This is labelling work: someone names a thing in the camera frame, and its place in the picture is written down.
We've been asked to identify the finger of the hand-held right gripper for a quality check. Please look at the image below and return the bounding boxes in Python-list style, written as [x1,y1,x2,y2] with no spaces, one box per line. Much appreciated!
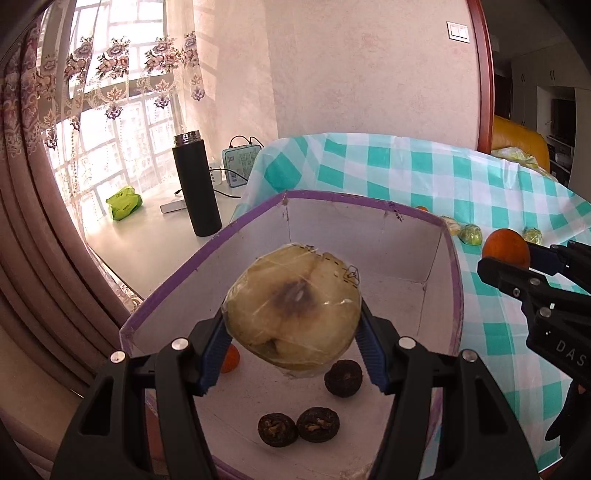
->
[477,257,591,324]
[529,240,591,291]

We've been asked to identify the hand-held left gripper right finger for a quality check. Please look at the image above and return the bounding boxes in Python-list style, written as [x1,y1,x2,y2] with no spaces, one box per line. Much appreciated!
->
[355,300,541,480]

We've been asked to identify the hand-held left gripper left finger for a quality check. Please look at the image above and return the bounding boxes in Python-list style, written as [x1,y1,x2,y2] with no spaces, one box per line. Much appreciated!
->
[55,318,234,480]

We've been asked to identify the large orange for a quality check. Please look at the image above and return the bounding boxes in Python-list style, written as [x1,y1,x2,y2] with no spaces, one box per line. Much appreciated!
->
[482,229,532,271]

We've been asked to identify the dark wrinkled round fruit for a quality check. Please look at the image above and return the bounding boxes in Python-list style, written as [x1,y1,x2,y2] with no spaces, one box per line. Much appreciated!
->
[296,406,342,442]
[257,412,296,446]
[324,360,365,397]

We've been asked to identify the round tea cake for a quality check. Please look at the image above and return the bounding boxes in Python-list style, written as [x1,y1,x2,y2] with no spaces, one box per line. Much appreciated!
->
[222,244,362,380]

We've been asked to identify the purple-edged white cardboard box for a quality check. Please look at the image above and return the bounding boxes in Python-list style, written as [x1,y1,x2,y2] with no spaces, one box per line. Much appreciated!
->
[119,189,464,480]

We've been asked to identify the person's right hand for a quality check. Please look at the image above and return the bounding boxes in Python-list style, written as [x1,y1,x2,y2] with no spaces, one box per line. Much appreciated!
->
[545,381,591,445]

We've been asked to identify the yellow-green plastic bag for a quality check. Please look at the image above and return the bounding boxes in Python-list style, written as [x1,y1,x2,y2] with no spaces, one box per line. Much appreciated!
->
[491,145,540,169]

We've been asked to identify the yellow chair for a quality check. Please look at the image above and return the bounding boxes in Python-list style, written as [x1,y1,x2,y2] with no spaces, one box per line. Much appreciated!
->
[492,115,551,172]

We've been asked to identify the white cabinet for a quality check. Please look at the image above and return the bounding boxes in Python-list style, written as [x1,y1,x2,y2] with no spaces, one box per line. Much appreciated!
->
[510,44,591,188]

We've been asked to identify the teal white checkered tablecloth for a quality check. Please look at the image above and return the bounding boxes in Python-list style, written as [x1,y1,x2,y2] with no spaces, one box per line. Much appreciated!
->
[233,133,591,480]

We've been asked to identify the brown drape curtain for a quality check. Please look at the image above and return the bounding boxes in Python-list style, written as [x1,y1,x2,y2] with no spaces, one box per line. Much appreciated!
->
[0,88,155,398]

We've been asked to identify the black thermos bottle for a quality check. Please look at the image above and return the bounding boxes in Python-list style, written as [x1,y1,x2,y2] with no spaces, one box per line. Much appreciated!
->
[172,131,223,238]

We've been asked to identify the green packet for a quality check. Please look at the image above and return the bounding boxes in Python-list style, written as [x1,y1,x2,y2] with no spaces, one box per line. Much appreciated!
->
[105,186,144,222]

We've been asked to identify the teal rectangular box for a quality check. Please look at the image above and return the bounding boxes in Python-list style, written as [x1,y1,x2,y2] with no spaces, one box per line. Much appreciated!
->
[221,145,262,188]

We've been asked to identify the floral lace curtain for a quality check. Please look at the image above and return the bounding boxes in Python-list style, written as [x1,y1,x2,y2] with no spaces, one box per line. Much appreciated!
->
[0,0,278,305]

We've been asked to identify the brown wooden door frame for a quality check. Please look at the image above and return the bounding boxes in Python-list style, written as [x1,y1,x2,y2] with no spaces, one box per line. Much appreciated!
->
[465,0,496,154]

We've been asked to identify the white light switch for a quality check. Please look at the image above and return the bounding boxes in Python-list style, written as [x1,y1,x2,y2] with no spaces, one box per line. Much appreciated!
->
[446,20,471,44]

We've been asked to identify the window frame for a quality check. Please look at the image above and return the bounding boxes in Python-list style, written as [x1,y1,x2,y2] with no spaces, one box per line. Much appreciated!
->
[44,0,188,213]

